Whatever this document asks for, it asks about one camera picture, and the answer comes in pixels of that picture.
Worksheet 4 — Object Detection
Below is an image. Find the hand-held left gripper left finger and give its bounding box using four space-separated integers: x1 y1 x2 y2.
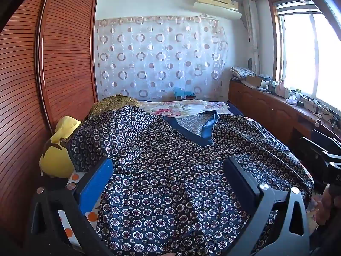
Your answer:
27 158 114 256

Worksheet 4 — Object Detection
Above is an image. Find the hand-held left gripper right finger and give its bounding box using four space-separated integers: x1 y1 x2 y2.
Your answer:
225 157 311 256

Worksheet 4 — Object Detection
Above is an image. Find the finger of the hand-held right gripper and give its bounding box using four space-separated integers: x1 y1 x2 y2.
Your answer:
300 129 341 167

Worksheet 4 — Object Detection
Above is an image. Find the navy patterned silk shirt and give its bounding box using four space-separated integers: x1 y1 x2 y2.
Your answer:
66 105 315 256

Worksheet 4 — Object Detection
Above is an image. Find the person's right hand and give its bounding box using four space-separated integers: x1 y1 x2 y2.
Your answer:
316 185 337 226

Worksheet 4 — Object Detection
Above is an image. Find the yellow plush toy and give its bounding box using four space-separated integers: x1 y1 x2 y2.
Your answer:
39 116 82 179

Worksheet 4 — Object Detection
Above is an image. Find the wooden side cabinet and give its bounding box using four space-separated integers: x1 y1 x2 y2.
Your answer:
228 80 341 150

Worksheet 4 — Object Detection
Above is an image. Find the gold patterned cushion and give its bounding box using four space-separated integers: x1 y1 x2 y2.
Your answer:
89 94 139 116

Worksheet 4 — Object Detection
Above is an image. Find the cardboard box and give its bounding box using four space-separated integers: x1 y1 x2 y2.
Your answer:
244 75 267 89

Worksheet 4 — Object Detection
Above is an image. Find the floral blanket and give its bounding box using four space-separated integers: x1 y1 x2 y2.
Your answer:
139 99 230 117

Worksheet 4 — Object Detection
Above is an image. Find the window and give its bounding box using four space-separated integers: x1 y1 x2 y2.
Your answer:
269 0 341 118

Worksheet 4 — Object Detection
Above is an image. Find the blue box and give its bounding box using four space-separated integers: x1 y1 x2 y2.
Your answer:
174 87 195 101

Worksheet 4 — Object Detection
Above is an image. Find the stack of folded cloths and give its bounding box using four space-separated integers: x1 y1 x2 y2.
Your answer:
230 66 256 80

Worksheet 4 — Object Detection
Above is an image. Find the white tied window curtain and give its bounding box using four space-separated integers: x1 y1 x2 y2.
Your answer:
243 0 261 76

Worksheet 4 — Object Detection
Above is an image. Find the white lace circle-patterned curtain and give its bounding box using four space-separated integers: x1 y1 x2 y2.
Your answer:
95 15 228 102

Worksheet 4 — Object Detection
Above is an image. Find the white air conditioner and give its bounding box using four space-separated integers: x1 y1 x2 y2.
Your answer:
193 0 242 20

